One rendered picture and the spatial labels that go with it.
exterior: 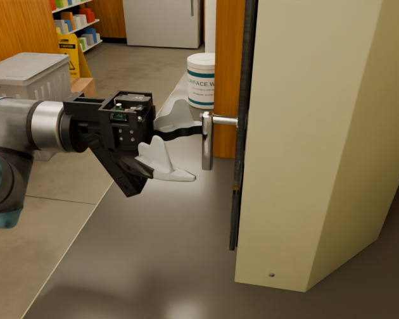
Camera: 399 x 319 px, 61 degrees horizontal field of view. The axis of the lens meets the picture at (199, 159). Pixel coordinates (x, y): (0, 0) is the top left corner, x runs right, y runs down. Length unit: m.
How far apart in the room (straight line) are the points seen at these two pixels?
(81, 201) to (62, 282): 1.72
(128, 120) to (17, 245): 1.75
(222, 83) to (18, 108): 0.42
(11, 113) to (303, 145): 0.40
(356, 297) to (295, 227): 0.17
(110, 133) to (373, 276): 0.47
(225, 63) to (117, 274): 0.47
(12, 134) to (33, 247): 1.59
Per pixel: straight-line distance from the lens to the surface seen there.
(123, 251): 0.63
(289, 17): 0.36
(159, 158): 0.43
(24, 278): 1.98
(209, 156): 0.48
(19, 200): 0.55
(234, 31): 0.75
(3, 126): 0.55
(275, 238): 0.50
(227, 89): 0.78
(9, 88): 2.62
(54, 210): 2.31
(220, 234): 0.65
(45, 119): 0.52
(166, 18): 5.51
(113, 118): 0.47
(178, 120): 0.53
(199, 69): 1.07
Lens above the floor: 1.40
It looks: 33 degrees down
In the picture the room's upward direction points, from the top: straight up
